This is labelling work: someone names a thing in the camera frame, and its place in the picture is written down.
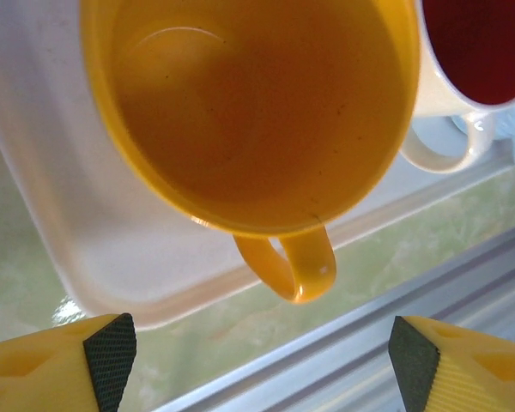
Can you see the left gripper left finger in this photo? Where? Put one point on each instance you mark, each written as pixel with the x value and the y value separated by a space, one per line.
pixel 38 373

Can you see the white plastic tray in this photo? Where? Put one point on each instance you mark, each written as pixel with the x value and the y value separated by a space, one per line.
pixel 47 150

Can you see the white mug with red inside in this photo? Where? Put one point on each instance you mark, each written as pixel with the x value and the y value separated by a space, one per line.
pixel 476 43

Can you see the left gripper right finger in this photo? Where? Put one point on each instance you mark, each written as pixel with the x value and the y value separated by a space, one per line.
pixel 476 373

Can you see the yellow mug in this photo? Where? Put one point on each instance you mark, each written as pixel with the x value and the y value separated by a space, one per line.
pixel 249 107

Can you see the aluminium mounting rail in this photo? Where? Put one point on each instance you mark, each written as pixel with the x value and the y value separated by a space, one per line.
pixel 326 365

